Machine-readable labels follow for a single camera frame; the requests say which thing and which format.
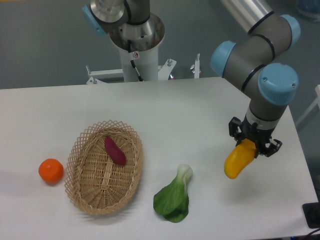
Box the black device at table edge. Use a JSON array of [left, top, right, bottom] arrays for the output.
[[302, 202, 320, 229]]

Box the white frame at right edge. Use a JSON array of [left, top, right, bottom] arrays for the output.
[[295, 84, 320, 130]]

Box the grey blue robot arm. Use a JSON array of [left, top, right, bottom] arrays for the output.
[[82, 0, 301, 157]]

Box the purple sweet potato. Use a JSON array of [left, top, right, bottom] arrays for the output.
[[104, 136, 127, 166]]

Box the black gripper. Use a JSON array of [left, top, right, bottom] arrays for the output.
[[228, 116, 283, 158]]

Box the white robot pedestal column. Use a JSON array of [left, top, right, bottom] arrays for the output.
[[109, 12, 166, 83]]

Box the green bok choy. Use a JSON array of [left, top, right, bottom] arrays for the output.
[[153, 163, 193, 223]]

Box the black cable on pedestal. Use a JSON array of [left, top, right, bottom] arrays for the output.
[[127, 39, 144, 82]]

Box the blue object top right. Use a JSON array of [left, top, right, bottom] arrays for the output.
[[295, 0, 320, 22]]

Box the white metal base frame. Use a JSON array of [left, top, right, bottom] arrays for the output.
[[86, 53, 202, 85]]

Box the orange tangerine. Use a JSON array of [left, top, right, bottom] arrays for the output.
[[38, 158, 64, 185]]

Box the woven wicker basket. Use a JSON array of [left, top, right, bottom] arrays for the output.
[[64, 120, 144, 215]]

